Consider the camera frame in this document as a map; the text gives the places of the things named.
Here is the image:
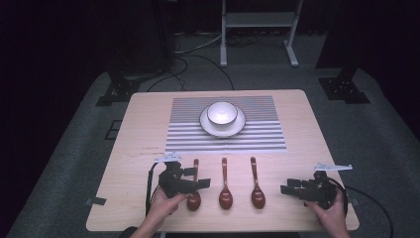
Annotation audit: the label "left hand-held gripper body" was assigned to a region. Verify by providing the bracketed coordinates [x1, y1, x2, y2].
[154, 152, 201, 199]

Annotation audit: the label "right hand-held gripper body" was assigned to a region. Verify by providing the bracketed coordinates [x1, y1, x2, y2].
[286, 162, 354, 211]

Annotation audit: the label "brown wooden spoon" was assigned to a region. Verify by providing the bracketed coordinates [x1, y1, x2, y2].
[186, 158, 202, 212]
[249, 156, 266, 210]
[218, 157, 234, 211]

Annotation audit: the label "person's left hand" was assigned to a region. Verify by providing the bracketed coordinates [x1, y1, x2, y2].
[146, 187, 191, 226]

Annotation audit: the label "person's right hand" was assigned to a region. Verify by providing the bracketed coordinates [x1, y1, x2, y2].
[304, 188, 349, 233]

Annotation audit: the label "striped placemat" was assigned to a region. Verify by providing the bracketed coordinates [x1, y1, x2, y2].
[164, 95, 288, 154]

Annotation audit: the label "white plate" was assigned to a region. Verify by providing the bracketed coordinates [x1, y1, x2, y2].
[198, 104, 247, 139]

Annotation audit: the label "white bowl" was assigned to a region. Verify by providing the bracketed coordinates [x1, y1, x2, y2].
[206, 100, 239, 127]

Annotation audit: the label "grey tape strip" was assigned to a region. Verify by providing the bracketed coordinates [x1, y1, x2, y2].
[84, 196, 108, 206]

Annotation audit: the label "black tape square outline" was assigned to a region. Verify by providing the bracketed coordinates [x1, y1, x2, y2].
[104, 119, 124, 141]

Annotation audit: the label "black stand with base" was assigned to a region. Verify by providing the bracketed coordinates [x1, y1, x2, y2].
[95, 0, 176, 107]
[314, 0, 371, 105]

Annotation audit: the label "white metal stand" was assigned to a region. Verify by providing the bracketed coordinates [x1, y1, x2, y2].
[219, 0, 304, 68]

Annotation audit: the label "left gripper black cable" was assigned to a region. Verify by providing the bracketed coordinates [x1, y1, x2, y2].
[145, 161, 160, 216]

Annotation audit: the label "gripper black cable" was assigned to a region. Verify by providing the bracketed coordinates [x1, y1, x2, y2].
[145, 161, 160, 216]
[327, 177, 394, 238]

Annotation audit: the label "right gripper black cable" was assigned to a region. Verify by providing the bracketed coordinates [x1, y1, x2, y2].
[327, 177, 394, 238]

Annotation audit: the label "black floor cable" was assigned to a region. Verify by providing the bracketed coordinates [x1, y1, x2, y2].
[146, 54, 236, 93]

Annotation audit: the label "white floor cables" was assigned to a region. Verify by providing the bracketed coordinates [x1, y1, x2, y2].
[173, 31, 223, 56]

